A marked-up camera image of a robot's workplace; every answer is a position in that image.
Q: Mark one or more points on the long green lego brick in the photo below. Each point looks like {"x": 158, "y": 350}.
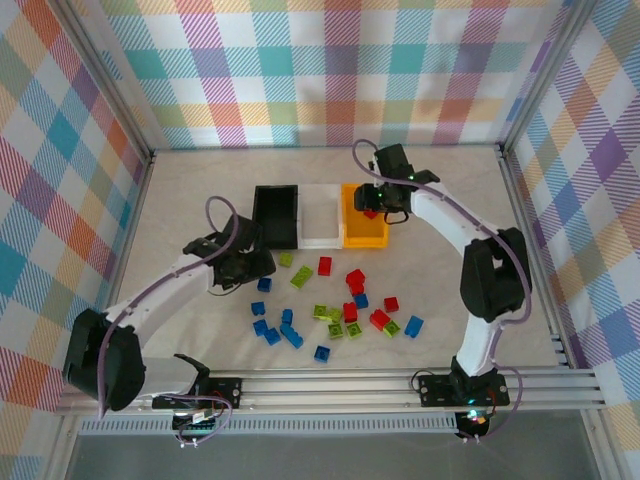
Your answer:
{"x": 302, "y": 277}

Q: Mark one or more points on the aluminium frame cross rail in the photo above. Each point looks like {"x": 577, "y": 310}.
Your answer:
{"x": 325, "y": 390}

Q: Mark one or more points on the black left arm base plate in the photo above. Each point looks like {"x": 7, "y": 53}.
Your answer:
{"x": 225, "y": 389}

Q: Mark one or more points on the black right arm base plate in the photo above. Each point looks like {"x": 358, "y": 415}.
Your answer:
{"x": 435, "y": 390}

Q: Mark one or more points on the aluminium frame side rail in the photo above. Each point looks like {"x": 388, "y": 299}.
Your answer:
{"x": 530, "y": 250}
{"x": 135, "y": 220}

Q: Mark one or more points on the white plastic bin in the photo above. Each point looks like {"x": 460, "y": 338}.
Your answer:
{"x": 320, "y": 215}

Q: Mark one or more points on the yellow plastic bin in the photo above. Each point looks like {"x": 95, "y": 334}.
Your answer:
{"x": 365, "y": 235}

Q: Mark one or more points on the black plastic bin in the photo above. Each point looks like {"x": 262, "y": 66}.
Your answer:
{"x": 275, "y": 215}

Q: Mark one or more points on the aluminium frame post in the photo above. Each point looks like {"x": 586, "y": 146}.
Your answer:
{"x": 547, "y": 75}
{"x": 107, "y": 80}

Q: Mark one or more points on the red lego brick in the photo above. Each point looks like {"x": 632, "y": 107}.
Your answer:
{"x": 370, "y": 215}
{"x": 350, "y": 311}
{"x": 357, "y": 289}
{"x": 356, "y": 276}
{"x": 391, "y": 304}
{"x": 379, "y": 319}
{"x": 325, "y": 265}

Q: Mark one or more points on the long blue lego brick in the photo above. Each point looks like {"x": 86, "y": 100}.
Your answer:
{"x": 291, "y": 335}

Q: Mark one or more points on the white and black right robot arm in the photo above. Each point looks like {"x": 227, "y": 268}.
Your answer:
{"x": 450, "y": 220}

